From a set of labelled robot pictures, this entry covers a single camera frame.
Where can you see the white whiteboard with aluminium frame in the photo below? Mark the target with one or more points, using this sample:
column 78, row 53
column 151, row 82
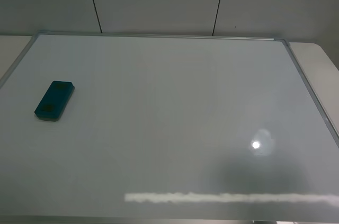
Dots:
column 166, row 129

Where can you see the dark blue whiteboard eraser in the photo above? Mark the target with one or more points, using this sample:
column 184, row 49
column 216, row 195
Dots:
column 54, row 101

